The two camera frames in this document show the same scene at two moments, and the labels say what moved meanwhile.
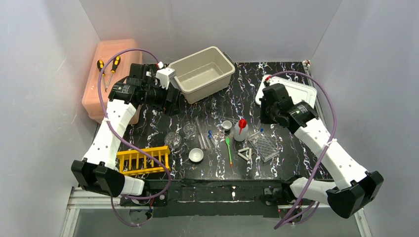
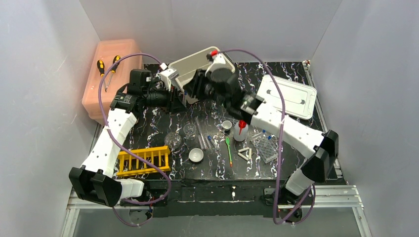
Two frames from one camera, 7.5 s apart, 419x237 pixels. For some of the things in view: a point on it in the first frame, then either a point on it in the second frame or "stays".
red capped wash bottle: x=240 y=130 stays
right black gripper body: x=266 y=111 -> x=195 y=89
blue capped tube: x=213 y=138 -> x=185 y=98
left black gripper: x=170 y=100 stays
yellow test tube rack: x=135 y=162 stays
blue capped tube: x=210 y=137 stays
